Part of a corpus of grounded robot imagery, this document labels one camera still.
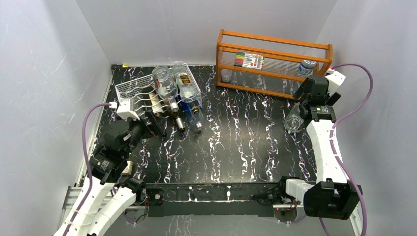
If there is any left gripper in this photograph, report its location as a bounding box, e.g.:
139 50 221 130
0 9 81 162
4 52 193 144
118 110 166 157

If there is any dark green bottle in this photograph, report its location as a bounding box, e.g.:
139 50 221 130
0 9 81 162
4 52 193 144
142 87 167 118

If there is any brown wine bottle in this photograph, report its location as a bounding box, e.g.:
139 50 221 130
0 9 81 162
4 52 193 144
163 97 185 133

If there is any round clear glass bottle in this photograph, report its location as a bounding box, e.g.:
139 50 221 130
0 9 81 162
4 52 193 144
152 66 179 112

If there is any dark bottle black foil top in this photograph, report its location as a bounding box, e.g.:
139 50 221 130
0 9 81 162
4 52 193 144
172 64 201 114

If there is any clear bottle silver cap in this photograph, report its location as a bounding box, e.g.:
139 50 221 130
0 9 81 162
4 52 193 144
284 102 308 134

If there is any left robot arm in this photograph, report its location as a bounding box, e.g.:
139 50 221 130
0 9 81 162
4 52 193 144
55 110 166 236

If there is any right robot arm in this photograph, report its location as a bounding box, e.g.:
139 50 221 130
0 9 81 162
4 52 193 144
277 75 362 220

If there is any orange wooden shelf rack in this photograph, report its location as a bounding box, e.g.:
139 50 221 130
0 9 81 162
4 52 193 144
215 29 333 99

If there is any blue white lidded jar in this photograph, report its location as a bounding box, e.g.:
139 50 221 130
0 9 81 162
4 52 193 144
298 59 317 76

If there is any beige remote control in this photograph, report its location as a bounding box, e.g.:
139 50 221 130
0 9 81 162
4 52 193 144
121 161 133 176

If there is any colour marker pen set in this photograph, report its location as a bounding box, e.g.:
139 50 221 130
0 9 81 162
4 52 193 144
234 52 265 70

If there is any small clear plastic cup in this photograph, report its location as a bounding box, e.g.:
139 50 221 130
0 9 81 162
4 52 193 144
221 69 233 83

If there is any white wire wine rack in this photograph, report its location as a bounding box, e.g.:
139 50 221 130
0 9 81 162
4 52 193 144
115 63 203 117

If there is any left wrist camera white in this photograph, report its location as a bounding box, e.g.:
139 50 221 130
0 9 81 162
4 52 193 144
116 98 140 121

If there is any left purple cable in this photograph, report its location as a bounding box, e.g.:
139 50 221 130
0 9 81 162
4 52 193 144
61 102 118 236

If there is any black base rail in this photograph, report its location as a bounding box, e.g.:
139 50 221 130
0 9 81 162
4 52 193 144
145 182 304 217

